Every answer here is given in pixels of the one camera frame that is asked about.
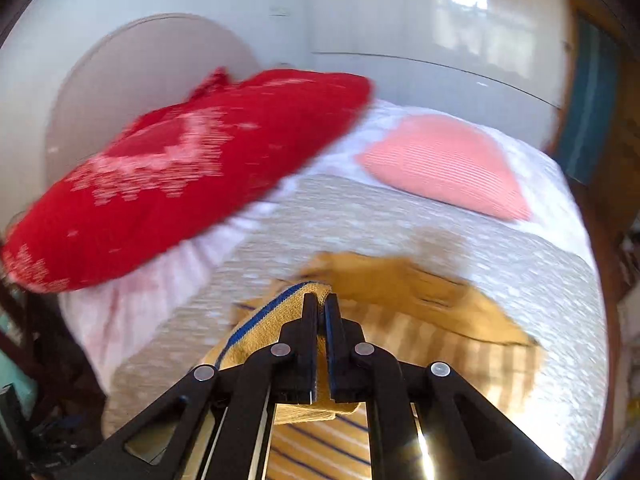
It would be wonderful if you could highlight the round white headboard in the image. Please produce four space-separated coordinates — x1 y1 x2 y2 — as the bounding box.
44 13 262 186

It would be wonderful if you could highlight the pink knit cushion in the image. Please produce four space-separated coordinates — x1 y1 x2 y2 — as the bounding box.
357 114 530 221

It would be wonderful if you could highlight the red embroidered long pillow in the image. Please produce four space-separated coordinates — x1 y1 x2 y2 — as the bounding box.
1 68 373 292

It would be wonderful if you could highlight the beige white-dotted bedspread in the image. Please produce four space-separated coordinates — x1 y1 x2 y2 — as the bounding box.
102 176 608 479

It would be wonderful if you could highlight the yellow striped knit sweater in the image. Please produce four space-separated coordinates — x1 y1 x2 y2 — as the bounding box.
204 252 544 479

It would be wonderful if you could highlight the brown wooden door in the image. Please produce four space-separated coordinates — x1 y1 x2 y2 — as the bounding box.
546 0 640 241

